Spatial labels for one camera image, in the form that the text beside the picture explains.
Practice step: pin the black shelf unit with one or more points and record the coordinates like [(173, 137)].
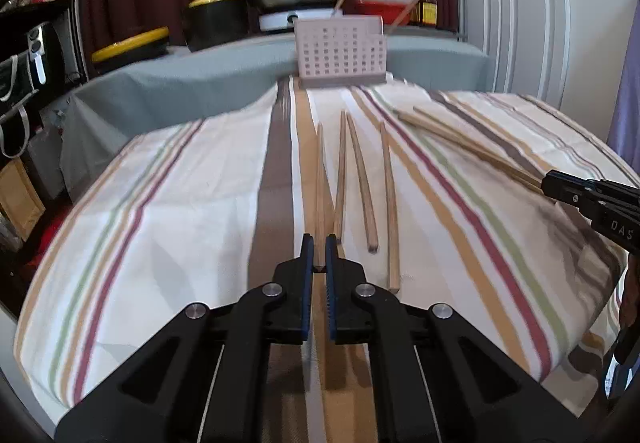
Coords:
[(40, 9)]

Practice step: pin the red bowl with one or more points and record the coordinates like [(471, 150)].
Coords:
[(375, 10)]

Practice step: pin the black air fryer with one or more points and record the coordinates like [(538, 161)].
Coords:
[(45, 53)]

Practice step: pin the lavender cloth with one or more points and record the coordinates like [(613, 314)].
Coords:
[(625, 98)]

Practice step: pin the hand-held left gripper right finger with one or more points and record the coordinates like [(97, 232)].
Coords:
[(330, 308)]

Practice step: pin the white perforated utensil holder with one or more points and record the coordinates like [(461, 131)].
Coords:
[(330, 53)]

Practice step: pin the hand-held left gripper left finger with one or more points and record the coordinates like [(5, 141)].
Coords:
[(306, 308)]

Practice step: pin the white wardrobe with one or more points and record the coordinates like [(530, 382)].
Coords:
[(525, 13)]

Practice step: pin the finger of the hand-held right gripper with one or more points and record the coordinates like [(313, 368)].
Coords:
[(570, 190), (617, 188)]

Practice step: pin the person's right forearm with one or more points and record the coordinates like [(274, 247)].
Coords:
[(631, 295)]

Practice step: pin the black pot with yellow lid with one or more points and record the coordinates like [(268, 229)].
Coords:
[(215, 23)]

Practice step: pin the white induction cooker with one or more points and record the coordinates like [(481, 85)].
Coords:
[(280, 20)]

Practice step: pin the sauce jar with red lid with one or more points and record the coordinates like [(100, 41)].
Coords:
[(429, 10)]

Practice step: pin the black pan with yellow lid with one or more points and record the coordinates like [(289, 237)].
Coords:
[(130, 43)]

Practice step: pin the striped tablecloth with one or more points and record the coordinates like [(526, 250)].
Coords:
[(175, 203)]

